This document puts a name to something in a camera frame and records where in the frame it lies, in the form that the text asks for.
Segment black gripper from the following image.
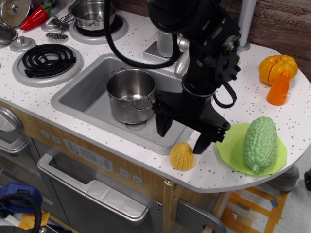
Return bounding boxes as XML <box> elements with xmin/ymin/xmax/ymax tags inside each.
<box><xmin>152</xmin><ymin>89</ymin><xmax>231</xmax><ymax>154</ymax></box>

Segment yellow toy corn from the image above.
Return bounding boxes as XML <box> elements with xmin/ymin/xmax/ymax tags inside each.
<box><xmin>169</xmin><ymin>142</ymin><xmax>194</xmax><ymax>171</ymax></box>

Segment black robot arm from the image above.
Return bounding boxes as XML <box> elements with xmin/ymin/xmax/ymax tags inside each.
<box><xmin>147</xmin><ymin>0</ymin><xmax>240</xmax><ymax>154</ymax></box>

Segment steel pot in sink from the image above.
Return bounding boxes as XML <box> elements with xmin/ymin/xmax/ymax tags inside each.
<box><xmin>106</xmin><ymin>68</ymin><xmax>156</xmax><ymax>124</ymax></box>

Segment grey toy sink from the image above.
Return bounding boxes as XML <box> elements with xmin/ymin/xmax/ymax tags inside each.
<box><xmin>51</xmin><ymin>54</ymin><xmax>193</xmax><ymax>154</ymax></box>

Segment steel pot on stove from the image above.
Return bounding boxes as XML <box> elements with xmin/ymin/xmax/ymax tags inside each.
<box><xmin>71</xmin><ymin>0</ymin><xmax>105</xmax><ymax>31</ymax></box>

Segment steel pot lid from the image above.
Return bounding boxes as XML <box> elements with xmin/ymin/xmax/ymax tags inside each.
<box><xmin>0</xmin><ymin>0</ymin><xmax>30</xmax><ymax>27</ymax></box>

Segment light green plate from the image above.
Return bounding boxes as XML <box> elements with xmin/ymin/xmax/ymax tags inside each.
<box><xmin>216</xmin><ymin>123</ymin><xmax>287</xmax><ymax>176</ymax></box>

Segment green bitter gourd toy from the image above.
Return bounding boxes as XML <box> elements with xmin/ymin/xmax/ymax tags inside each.
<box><xmin>243</xmin><ymin>116</ymin><xmax>277</xmax><ymax>173</ymax></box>

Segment silver toy faucet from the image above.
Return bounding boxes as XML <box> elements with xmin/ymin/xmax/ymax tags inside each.
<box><xmin>143</xmin><ymin>31</ymin><xmax>190</xmax><ymax>76</ymax></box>

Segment orange toy carrot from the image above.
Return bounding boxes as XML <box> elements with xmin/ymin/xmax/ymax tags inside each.
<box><xmin>266</xmin><ymin>71</ymin><xmax>290</xmax><ymax>106</ymax></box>

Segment orange toy pumpkin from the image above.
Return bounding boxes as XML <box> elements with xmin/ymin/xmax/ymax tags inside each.
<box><xmin>258</xmin><ymin>55</ymin><xmax>298</xmax><ymax>86</ymax></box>

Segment silver oven door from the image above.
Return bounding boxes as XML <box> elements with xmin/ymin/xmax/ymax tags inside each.
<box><xmin>37</xmin><ymin>153</ymin><xmax>163</xmax><ymax>233</ymax></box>

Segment grey support pole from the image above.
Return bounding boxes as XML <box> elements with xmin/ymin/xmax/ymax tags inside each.
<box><xmin>238</xmin><ymin>0</ymin><xmax>257</xmax><ymax>52</ymax></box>

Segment black coil burner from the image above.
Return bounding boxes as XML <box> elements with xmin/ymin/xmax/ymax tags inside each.
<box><xmin>22</xmin><ymin>44</ymin><xmax>77</xmax><ymax>78</ymax></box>

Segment silver slotted spoon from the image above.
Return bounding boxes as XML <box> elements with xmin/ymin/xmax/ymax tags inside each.
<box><xmin>46</xmin><ymin>33</ymin><xmax>68</xmax><ymax>40</ymax></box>

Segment blue tool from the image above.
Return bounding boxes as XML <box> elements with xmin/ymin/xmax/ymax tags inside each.
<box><xmin>0</xmin><ymin>183</ymin><xmax>43</xmax><ymax>214</ymax></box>

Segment grey stove knob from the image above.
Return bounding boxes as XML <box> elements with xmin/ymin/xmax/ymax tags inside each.
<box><xmin>10</xmin><ymin>36</ymin><xmax>36</xmax><ymax>52</ymax></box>

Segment red toy pepper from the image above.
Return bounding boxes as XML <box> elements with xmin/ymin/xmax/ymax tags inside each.
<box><xmin>20</xmin><ymin>5</ymin><xmax>52</xmax><ymax>31</ymax></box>

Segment steel strainer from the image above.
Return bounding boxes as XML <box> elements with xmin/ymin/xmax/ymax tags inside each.
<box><xmin>0</xmin><ymin>22</ymin><xmax>18</xmax><ymax>45</ymax></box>

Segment grey rear burner ring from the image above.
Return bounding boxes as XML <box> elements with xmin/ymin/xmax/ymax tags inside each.
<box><xmin>69</xmin><ymin>12</ymin><xmax>129</xmax><ymax>45</ymax></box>

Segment black cable hose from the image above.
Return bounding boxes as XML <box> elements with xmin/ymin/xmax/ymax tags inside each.
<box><xmin>0</xmin><ymin>193</ymin><xmax>43</xmax><ymax>233</ymax></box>

